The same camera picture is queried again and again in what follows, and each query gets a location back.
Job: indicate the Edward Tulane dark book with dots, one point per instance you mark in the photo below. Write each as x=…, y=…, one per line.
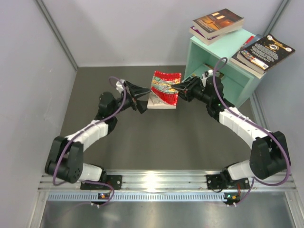
x=218, y=23

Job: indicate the yellow blue cover book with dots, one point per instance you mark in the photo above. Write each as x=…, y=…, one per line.
x=209, y=67

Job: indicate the red Treehouse book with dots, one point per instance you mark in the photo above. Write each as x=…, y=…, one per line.
x=247, y=43

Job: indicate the green back cover book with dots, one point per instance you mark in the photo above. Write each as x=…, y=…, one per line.
x=162, y=95

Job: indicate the purple Roald Dahl book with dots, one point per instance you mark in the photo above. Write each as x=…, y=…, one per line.
x=205, y=40

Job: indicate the aluminium corner frame post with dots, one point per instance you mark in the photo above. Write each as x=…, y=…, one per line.
x=51, y=23

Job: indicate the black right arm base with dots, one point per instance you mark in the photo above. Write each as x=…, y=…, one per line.
x=223, y=181

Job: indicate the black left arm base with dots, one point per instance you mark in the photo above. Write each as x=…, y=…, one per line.
x=115, y=181

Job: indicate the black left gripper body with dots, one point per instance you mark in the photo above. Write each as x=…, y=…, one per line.
x=129, y=100

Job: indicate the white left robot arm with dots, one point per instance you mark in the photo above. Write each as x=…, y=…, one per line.
x=66, y=157

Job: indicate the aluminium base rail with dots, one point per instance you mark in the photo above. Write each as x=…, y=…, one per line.
x=154, y=186

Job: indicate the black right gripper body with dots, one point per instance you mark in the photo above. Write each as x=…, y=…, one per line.
x=197, y=90

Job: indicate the mint green cube shelf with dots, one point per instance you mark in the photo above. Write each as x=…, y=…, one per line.
x=239, y=84

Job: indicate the black back cover book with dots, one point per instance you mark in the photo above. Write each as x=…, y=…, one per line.
x=264, y=54

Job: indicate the right aluminium frame post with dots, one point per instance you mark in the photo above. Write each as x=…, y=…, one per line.
x=276, y=17

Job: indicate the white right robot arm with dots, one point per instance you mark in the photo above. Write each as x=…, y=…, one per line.
x=269, y=151

